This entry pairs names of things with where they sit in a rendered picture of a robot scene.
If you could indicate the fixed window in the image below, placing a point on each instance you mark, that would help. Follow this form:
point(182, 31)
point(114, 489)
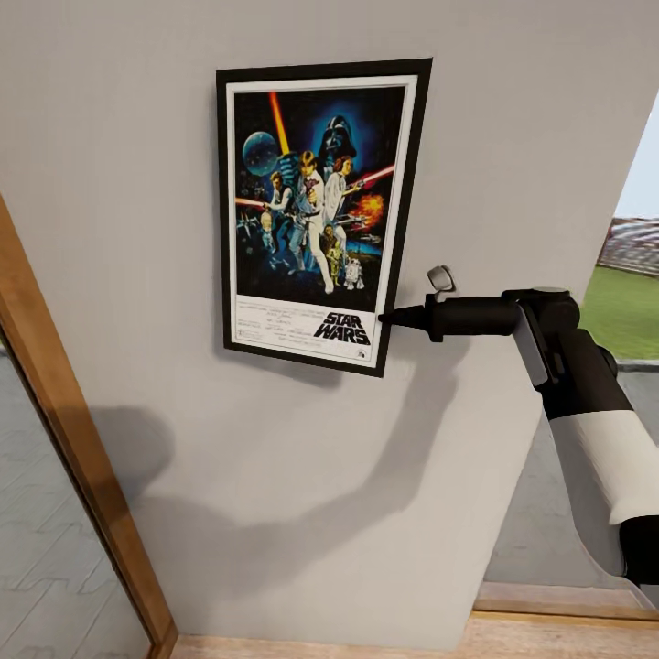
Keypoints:
point(539, 569)

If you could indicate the poster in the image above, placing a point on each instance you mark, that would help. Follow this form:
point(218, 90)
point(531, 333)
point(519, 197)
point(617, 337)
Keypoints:
point(317, 165)

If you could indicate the door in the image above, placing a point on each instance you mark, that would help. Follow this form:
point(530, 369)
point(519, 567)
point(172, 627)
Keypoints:
point(75, 578)

